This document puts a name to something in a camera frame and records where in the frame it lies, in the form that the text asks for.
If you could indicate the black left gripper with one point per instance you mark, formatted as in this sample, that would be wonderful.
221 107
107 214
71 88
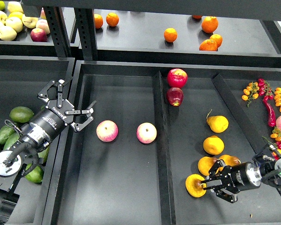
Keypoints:
59 112

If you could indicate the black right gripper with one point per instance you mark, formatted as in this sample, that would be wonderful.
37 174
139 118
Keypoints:
234 179

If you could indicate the yellow pear with stem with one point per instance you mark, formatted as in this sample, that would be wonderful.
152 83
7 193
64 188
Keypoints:
194 185

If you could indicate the green avocado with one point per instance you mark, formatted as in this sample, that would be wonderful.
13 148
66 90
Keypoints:
21 114
5 133
36 175

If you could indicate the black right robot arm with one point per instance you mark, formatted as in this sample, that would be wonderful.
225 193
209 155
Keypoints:
269 168

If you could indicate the yellow pear under arm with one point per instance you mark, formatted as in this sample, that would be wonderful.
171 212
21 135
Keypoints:
205 164

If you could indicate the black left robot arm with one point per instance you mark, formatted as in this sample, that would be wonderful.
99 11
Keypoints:
35 136

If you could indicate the green avocado top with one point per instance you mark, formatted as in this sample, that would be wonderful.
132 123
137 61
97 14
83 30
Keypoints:
21 114

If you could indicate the pink apple left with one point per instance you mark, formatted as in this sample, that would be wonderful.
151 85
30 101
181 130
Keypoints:
107 131

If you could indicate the red apple on shelf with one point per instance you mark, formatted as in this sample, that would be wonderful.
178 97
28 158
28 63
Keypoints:
38 35

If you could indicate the red chili pepper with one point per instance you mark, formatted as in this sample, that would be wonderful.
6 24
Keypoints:
271 117

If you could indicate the dark red apple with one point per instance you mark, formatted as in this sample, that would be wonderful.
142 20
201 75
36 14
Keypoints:
174 96

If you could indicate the orange tangerine upper left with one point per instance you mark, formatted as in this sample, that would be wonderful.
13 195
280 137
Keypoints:
112 19

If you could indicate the bright red apple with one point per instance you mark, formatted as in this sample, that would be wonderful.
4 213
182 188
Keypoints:
177 78

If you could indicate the orange tangerine centre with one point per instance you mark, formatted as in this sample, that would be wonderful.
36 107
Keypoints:
170 35

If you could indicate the orange tangerine front right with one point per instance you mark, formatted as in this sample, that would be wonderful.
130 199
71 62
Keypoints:
208 45

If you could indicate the large orange tangerine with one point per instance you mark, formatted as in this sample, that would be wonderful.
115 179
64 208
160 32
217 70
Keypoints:
209 24

